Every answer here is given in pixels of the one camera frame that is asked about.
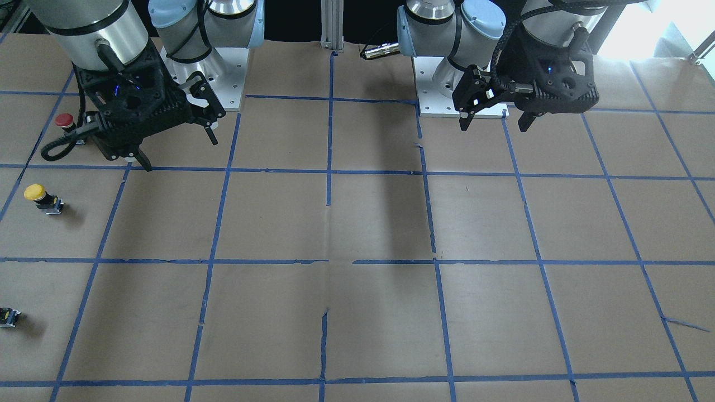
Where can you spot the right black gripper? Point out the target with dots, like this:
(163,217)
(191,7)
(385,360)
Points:
(196,96)

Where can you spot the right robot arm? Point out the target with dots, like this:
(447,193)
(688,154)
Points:
(190,30)

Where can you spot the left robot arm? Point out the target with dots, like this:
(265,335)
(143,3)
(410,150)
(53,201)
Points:
(476,32)

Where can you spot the aluminium frame post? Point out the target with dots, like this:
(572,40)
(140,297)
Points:
(331,22)

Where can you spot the yellow push button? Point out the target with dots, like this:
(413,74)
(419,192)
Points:
(50,204)

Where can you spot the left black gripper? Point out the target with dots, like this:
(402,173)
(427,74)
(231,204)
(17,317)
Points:
(509,62)

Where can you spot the red push button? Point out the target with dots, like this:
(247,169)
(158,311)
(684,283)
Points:
(67,123)

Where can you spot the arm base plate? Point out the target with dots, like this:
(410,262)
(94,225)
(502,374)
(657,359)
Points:
(435,80)
(225,69)

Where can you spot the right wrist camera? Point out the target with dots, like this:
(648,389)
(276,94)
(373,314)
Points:
(130,152)

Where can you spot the green push button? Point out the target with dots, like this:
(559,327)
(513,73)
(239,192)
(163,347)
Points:
(9,317)

